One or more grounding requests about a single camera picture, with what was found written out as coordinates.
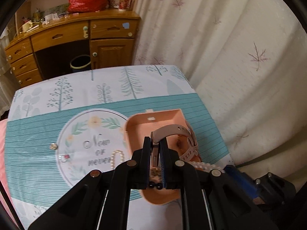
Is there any round white stone brooch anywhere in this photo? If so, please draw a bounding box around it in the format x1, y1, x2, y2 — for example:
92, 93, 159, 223
50, 143, 58, 150

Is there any pink strap smartwatch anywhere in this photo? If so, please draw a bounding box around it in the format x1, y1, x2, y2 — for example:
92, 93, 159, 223
150, 122, 200, 167

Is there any peach plastic tray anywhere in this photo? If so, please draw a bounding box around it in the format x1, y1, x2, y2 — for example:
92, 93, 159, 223
124, 108, 204, 206

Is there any pink blanket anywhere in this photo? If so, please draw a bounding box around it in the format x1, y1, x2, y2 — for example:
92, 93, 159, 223
0, 119, 17, 225

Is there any tree-print blue white tablecloth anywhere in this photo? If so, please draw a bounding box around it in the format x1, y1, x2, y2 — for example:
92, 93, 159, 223
4, 65, 233, 228

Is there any cream floral curtain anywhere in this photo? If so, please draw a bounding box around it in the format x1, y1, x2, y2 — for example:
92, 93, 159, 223
134, 0, 306, 189

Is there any black waste bin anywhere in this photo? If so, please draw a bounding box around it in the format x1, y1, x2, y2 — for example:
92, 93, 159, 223
70, 55, 92, 72

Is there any wooden desk with drawers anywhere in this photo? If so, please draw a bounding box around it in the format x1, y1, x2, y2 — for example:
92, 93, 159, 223
5, 7, 140, 87

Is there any red white cup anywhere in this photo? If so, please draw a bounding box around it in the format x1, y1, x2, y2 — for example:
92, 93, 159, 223
118, 0, 132, 11

